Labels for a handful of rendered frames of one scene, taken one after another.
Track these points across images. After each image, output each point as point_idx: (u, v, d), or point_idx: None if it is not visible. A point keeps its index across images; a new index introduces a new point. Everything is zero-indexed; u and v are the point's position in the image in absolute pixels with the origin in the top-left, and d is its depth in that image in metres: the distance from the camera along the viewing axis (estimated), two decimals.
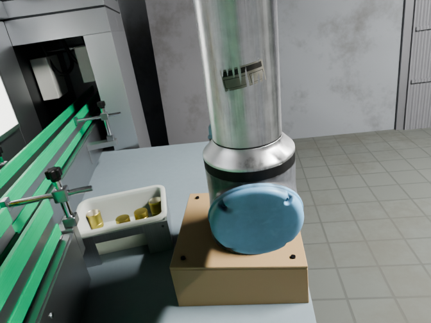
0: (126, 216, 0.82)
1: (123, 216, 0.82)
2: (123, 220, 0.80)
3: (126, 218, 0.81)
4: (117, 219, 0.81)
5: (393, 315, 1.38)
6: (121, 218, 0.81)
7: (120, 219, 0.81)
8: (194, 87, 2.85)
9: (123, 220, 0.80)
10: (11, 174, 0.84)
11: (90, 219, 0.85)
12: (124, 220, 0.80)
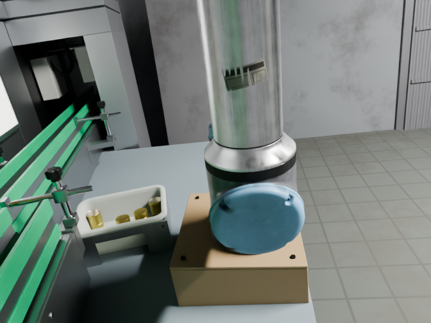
0: (126, 216, 0.82)
1: (123, 216, 0.82)
2: (123, 220, 0.80)
3: (126, 218, 0.81)
4: (117, 219, 0.81)
5: (393, 315, 1.38)
6: (121, 218, 0.81)
7: (120, 219, 0.81)
8: (194, 87, 2.85)
9: (123, 220, 0.80)
10: (11, 174, 0.84)
11: (90, 219, 0.85)
12: (124, 220, 0.80)
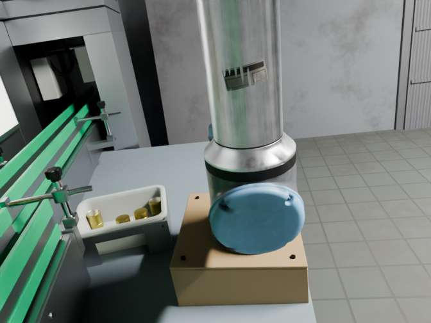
0: (126, 216, 0.82)
1: (123, 216, 0.82)
2: (123, 220, 0.80)
3: (126, 218, 0.81)
4: (117, 219, 0.81)
5: (393, 315, 1.38)
6: (121, 218, 0.81)
7: (120, 219, 0.81)
8: (194, 87, 2.85)
9: (123, 220, 0.80)
10: (11, 174, 0.84)
11: (90, 219, 0.85)
12: (124, 220, 0.80)
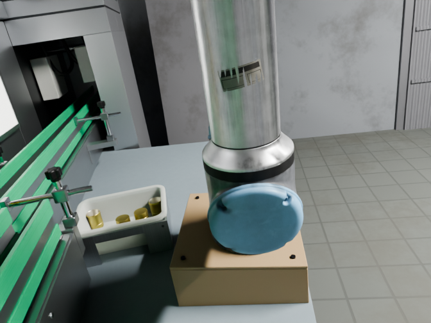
0: (126, 216, 0.82)
1: (123, 216, 0.82)
2: (123, 220, 0.80)
3: (126, 218, 0.81)
4: (117, 219, 0.81)
5: (393, 315, 1.38)
6: (121, 218, 0.81)
7: (120, 219, 0.81)
8: (194, 87, 2.85)
9: (123, 220, 0.80)
10: (11, 174, 0.84)
11: (90, 219, 0.85)
12: (124, 220, 0.80)
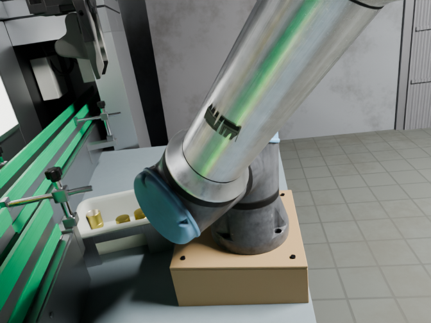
0: (126, 216, 0.82)
1: (123, 216, 0.82)
2: (123, 220, 0.80)
3: (126, 218, 0.81)
4: (117, 219, 0.81)
5: (393, 315, 1.38)
6: (121, 218, 0.81)
7: (120, 219, 0.81)
8: (194, 87, 2.85)
9: (123, 220, 0.80)
10: (11, 174, 0.84)
11: (90, 219, 0.85)
12: (124, 220, 0.80)
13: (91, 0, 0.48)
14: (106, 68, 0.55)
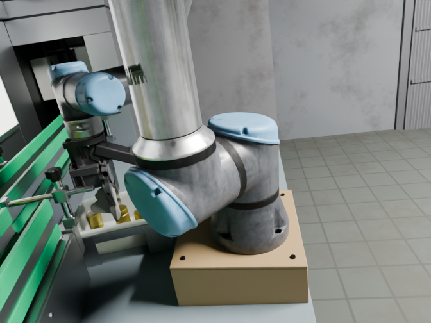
0: (124, 206, 0.80)
1: (120, 206, 0.81)
2: (120, 210, 0.79)
3: (123, 208, 0.80)
4: None
5: (393, 315, 1.38)
6: (118, 209, 0.80)
7: None
8: None
9: (120, 210, 0.79)
10: (11, 174, 0.84)
11: (90, 219, 0.85)
12: (122, 211, 0.79)
13: (113, 177, 0.76)
14: None
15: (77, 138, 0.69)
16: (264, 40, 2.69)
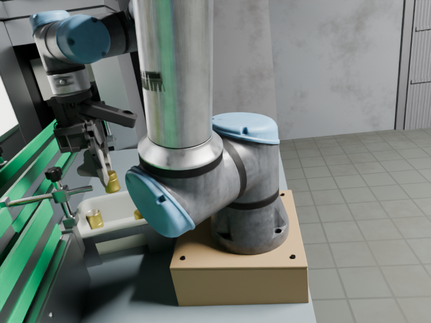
0: (113, 172, 0.77)
1: (109, 172, 0.77)
2: (109, 175, 0.75)
3: (111, 173, 0.76)
4: None
5: (393, 315, 1.38)
6: (107, 173, 0.76)
7: None
8: None
9: (109, 175, 0.75)
10: (11, 174, 0.84)
11: (90, 219, 0.85)
12: (110, 175, 0.75)
13: (100, 140, 0.72)
14: None
15: (61, 94, 0.65)
16: (264, 40, 2.69)
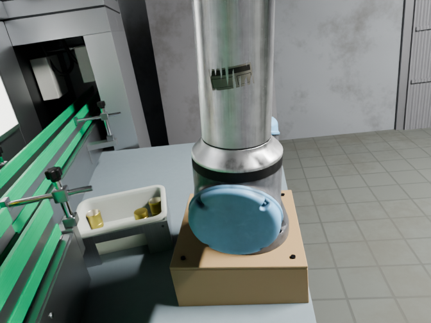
0: None
1: None
2: None
3: None
4: None
5: (393, 315, 1.38)
6: None
7: None
8: (194, 87, 2.85)
9: None
10: (11, 174, 0.84)
11: (90, 219, 0.85)
12: None
13: None
14: None
15: None
16: None
